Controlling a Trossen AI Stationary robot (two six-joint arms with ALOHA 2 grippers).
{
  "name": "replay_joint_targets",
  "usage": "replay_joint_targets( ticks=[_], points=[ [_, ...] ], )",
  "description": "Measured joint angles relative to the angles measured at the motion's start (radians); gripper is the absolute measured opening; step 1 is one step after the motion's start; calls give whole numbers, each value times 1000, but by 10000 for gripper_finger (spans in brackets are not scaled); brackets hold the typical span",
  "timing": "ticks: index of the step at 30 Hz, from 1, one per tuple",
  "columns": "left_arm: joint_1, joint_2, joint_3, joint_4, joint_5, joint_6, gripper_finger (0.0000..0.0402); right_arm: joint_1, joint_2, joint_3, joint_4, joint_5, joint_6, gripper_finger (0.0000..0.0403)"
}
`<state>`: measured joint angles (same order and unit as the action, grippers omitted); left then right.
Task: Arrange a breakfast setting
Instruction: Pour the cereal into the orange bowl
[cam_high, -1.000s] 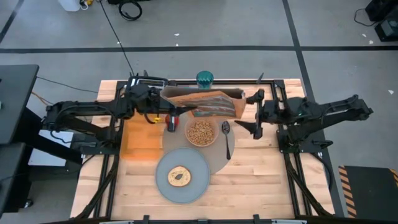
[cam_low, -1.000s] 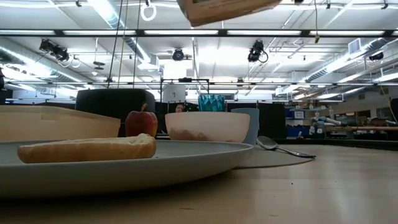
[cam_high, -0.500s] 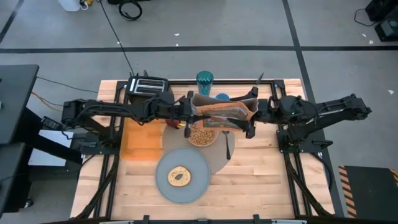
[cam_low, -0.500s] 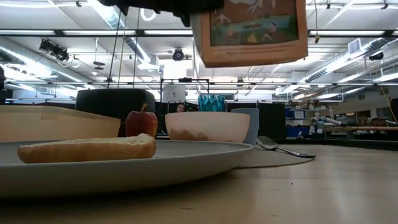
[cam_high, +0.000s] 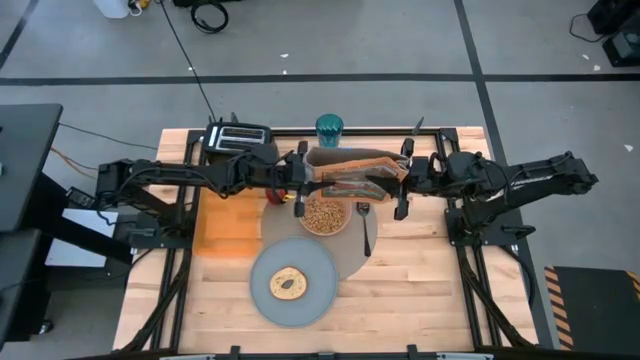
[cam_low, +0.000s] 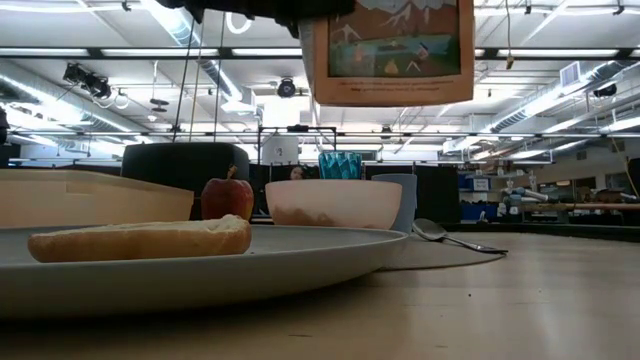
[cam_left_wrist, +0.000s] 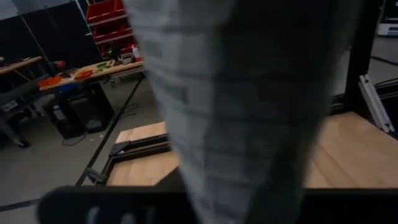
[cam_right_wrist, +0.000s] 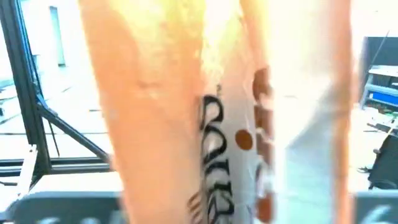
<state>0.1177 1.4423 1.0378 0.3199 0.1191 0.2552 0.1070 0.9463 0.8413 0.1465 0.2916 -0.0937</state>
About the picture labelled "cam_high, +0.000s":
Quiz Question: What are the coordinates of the white flat panel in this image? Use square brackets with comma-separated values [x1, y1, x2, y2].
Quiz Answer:
[44, 207, 119, 269]

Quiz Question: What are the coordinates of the teal ribbed tumbler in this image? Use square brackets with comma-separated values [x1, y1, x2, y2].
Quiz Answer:
[314, 113, 346, 150]

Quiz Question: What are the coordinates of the thin black floor cable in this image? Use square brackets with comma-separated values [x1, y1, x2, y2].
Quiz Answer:
[57, 122, 159, 151]

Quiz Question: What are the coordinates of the red apple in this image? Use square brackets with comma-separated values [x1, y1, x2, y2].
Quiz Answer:
[264, 187, 289, 207]

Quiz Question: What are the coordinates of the round grey plate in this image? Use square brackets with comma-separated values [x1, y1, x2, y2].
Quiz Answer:
[249, 236, 340, 329]

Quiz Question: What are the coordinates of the toasted bagel half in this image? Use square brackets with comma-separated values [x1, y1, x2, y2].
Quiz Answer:
[268, 266, 309, 302]

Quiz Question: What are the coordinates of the pale pink bowl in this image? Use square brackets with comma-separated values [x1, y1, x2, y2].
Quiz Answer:
[298, 194, 353, 238]

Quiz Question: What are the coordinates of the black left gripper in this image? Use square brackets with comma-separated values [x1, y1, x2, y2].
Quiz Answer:
[272, 140, 347, 220]

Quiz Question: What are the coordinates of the yellow floor cable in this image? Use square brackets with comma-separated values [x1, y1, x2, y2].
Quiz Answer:
[49, 146, 101, 181]

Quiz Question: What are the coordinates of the round beige placemat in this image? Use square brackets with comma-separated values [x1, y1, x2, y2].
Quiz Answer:
[261, 192, 379, 282]

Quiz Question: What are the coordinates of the black floor equipment case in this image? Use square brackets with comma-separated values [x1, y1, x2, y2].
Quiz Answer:
[585, 0, 640, 69]

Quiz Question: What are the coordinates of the black power adapter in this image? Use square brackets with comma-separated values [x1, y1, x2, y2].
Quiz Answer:
[64, 186, 97, 211]

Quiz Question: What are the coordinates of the black workstation desk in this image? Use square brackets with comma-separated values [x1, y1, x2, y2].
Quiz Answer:
[0, 102, 136, 351]

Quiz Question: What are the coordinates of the black spoon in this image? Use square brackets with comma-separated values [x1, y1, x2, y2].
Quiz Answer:
[355, 201, 374, 259]

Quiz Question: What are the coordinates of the Cheerios cereal box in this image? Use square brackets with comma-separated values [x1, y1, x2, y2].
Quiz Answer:
[303, 146, 411, 204]

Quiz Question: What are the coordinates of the toasted oat cereal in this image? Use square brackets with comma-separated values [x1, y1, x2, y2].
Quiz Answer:
[302, 197, 349, 235]

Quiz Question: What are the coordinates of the black toaster power cable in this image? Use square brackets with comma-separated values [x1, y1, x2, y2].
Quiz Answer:
[158, 0, 219, 124]

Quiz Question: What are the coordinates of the black two-slot toaster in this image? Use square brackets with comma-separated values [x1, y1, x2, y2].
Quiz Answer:
[202, 121, 274, 164]

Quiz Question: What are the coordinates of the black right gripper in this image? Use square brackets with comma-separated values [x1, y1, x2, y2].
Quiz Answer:
[367, 137, 445, 222]

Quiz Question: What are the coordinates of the black aluminium table frame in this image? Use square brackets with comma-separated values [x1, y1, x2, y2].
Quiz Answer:
[117, 112, 541, 360]

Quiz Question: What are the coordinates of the coiled black floor cable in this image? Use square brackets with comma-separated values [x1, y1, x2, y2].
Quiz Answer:
[189, 1, 230, 35]

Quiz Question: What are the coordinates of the black hazard-striped floor mat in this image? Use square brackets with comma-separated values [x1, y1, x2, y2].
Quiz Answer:
[543, 264, 640, 351]

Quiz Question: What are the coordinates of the white floor container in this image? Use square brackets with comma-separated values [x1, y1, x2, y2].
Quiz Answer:
[92, 0, 132, 20]

